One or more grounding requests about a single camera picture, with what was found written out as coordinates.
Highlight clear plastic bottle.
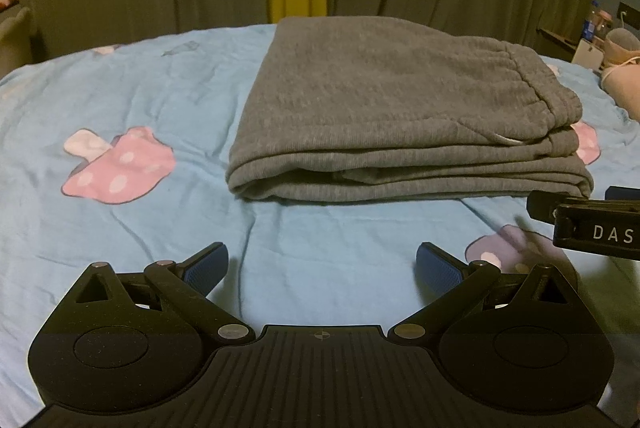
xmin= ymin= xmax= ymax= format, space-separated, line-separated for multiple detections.
xmin=582 ymin=0 xmax=602 ymax=43

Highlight blue mushroom print bedsheet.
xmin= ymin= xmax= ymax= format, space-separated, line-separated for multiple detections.
xmin=0 ymin=23 xmax=640 ymax=411

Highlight grey pants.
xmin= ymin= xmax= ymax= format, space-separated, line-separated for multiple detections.
xmin=226 ymin=16 xmax=595 ymax=204

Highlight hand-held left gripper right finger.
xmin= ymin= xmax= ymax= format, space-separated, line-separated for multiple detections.
xmin=387 ymin=242 xmax=577 ymax=344

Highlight pink plush toy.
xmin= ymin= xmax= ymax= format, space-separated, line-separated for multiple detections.
xmin=599 ymin=27 xmax=640 ymax=121

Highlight white box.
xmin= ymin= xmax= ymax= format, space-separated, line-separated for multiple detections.
xmin=571 ymin=39 xmax=604 ymax=71

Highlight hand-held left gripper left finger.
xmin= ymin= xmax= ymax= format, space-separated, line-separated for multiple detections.
xmin=70 ymin=242 xmax=257 ymax=344

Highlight dark bedside shelf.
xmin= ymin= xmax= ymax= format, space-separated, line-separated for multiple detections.
xmin=536 ymin=26 xmax=578 ymax=62

